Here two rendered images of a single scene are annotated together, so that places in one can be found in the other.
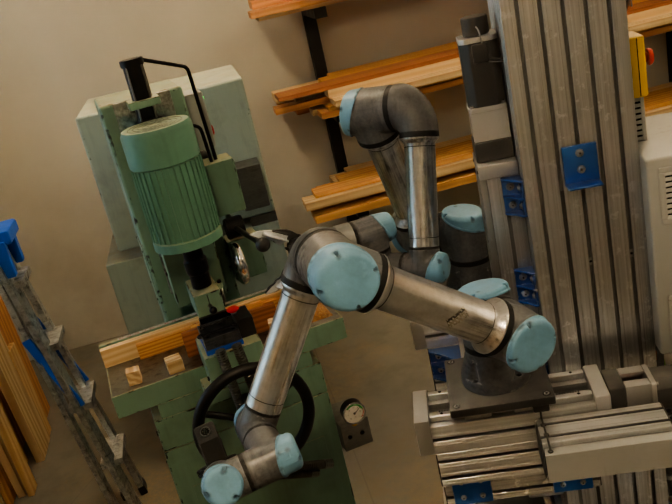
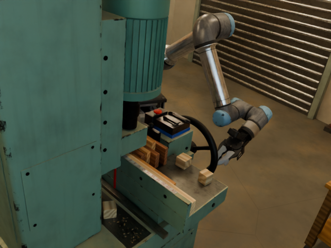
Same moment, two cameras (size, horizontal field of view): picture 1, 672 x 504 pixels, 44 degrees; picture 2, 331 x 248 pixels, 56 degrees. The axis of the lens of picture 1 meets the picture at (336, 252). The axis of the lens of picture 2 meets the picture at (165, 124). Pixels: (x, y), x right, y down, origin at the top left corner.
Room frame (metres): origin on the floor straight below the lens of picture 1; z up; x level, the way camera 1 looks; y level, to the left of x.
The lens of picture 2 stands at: (2.39, 1.11, 1.53)
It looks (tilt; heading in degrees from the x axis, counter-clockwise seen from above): 29 degrees down; 235
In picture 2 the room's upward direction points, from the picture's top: 7 degrees clockwise
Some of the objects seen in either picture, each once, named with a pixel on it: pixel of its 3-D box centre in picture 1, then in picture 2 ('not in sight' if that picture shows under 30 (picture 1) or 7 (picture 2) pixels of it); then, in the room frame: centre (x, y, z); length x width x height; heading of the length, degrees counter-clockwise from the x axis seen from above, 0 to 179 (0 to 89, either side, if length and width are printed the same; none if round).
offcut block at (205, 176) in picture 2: (134, 375); (205, 176); (1.82, 0.55, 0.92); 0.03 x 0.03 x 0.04; 10
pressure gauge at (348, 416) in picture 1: (352, 413); not in sight; (1.86, 0.05, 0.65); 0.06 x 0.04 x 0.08; 105
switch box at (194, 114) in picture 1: (196, 119); not in sight; (2.35, 0.30, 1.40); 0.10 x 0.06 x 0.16; 15
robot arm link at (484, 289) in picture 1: (486, 312); not in sight; (1.60, -0.29, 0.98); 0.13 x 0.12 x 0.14; 14
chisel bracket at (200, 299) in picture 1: (206, 298); (122, 140); (2.02, 0.36, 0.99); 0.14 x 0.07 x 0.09; 15
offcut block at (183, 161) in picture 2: (174, 363); (183, 161); (1.84, 0.45, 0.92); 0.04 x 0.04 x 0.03; 18
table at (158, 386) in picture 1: (229, 357); (148, 156); (1.90, 0.32, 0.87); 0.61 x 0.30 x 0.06; 105
